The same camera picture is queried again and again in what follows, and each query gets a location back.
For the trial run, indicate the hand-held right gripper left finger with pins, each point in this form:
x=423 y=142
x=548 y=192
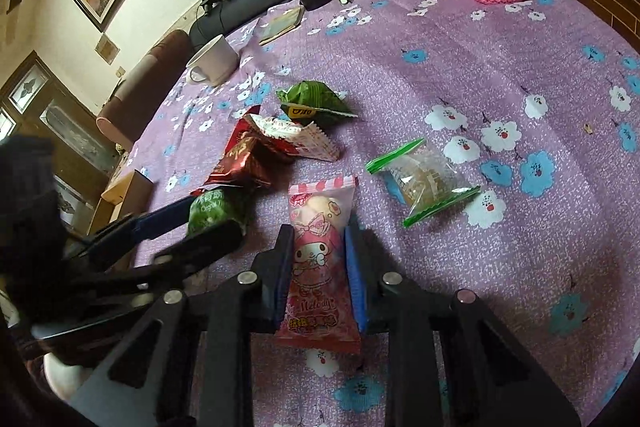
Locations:
x=280 y=257

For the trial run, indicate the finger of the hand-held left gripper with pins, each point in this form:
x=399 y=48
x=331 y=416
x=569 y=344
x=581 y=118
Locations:
x=150 y=222
x=200 y=247

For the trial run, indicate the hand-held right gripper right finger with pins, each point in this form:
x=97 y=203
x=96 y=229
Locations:
x=356 y=277

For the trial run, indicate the pink cartoon snack packet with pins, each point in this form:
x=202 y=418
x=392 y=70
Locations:
x=317 y=267

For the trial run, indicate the green and white snack packet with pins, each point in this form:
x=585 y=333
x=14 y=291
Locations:
x=215 y=209

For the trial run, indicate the cardboard box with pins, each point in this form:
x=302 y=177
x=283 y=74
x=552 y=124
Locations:
x=125 y=194

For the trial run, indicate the dark red snack packet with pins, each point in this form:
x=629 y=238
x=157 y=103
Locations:
x=240 y=162

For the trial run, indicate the wooden glass-door cabinet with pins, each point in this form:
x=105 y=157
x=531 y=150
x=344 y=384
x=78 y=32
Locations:
x=50 y=107

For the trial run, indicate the clear green-edged candy packet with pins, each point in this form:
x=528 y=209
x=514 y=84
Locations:
x=425 y=179

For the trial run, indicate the red and white snack packet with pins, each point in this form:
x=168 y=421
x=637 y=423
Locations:
x=310 y=139

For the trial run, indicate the brown armchair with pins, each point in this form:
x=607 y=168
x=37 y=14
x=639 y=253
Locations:
x=145 y=87

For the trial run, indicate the white rounded object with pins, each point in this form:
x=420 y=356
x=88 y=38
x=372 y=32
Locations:
x=65 y=377

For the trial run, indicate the white cup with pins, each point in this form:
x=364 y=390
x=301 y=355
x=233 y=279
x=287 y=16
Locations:
x=217 y=57

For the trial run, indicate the black device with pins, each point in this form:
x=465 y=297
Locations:
x=208 y=3

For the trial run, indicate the green booklet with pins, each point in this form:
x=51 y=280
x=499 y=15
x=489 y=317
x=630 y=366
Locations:
x=282 y=24

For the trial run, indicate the small wall frame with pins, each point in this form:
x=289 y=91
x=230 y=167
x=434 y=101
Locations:
x=106 y=48

